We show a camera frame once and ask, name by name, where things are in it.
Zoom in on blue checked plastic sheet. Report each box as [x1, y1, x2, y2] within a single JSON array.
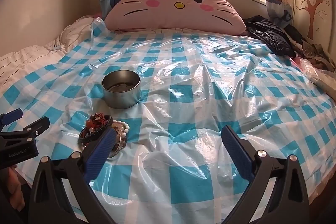
[[0, 17, 333, 224]]

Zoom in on silver bangle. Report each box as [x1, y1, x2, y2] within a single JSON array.
[[106, 135, 128, 159]]

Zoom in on white quilt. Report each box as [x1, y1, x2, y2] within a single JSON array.
[[0, 15, 105, 86]]

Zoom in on person's left hand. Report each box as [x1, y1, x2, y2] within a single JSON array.
[[8, 164, 27, 212]]

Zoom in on black puffer jacket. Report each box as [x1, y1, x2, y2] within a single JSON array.
[[243, 15, 297, 58]]

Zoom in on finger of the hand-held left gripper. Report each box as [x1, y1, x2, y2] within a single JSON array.
[[0, 108, 23, 132], [0, 116, 50, 147]]

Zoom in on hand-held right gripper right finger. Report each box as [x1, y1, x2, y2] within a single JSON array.
[[219, 125, 311, 224]]

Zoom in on white pearl bracelet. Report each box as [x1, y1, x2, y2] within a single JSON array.
[[111, 120, 131, 139]]

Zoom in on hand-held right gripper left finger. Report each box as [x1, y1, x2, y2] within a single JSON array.
[[28, 126, 124, 224]]

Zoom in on tree wall sticker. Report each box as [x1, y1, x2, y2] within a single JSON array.
[[298, 0, 332, 41]]

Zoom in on pink cat face pillow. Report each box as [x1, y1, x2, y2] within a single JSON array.
[[104, 0, 248, 36]]

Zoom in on pile of clothes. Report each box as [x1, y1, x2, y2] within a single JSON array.
[[285, 25, 336, 98]]

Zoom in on round metal tin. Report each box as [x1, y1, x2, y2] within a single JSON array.
[[101, 70, 141, 109]]

